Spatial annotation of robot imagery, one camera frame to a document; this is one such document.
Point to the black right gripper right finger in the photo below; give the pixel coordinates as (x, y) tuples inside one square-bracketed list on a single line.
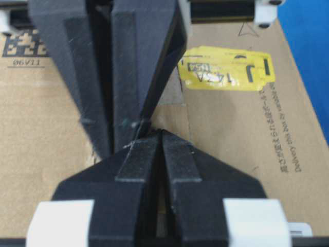
[(197, 185)]

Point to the brown cardboard box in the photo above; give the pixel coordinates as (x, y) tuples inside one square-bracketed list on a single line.
[(272, 135)]

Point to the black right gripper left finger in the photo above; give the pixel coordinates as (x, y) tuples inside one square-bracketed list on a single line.
[(124, 188)]

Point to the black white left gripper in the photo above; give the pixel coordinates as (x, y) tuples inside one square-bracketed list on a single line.
[(15, 17)]

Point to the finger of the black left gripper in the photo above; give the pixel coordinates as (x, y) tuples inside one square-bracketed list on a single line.
[(77, 37), (148, 39)]

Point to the yellow sticker label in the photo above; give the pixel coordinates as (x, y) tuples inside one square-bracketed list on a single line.
[(224, 69)]

